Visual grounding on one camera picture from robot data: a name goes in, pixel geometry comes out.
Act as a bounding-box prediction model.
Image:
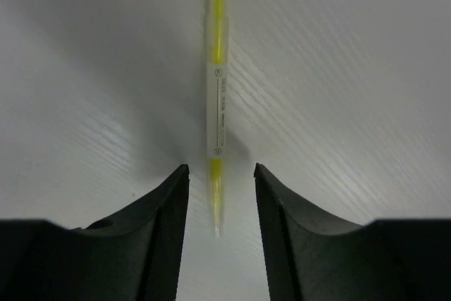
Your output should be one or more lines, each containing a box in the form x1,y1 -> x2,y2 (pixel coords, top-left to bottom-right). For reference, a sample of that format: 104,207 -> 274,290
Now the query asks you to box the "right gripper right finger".
254,164 -> 450,300

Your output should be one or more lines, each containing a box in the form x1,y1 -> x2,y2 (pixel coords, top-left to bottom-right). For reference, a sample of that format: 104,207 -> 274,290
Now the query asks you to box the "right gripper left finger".
1,165 -> 190,300

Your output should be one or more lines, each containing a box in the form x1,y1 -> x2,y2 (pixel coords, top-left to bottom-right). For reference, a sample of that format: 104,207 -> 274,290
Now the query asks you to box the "yellow pen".
206,0 -> 229,237

